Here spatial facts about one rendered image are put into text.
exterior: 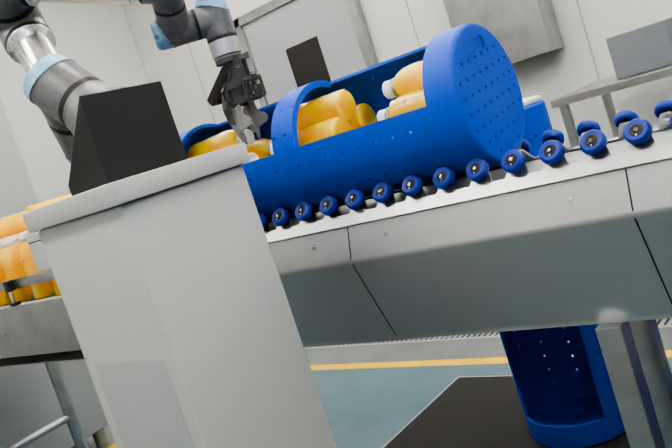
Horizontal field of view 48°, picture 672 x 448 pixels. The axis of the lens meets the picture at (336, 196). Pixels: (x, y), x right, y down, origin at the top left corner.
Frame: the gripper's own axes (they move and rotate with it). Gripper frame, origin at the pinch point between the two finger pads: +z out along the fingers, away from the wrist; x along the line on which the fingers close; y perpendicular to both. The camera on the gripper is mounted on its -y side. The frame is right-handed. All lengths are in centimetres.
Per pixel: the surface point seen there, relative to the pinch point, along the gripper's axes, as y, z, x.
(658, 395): 78, 74, 7
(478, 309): 53, 48, -7
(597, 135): 87, 20, -9
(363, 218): 34.8, 24.5, -10.4
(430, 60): 61, -2, -10
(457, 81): 65, 4, -11
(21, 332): -100, 35, -22
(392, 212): 42, 25, -10
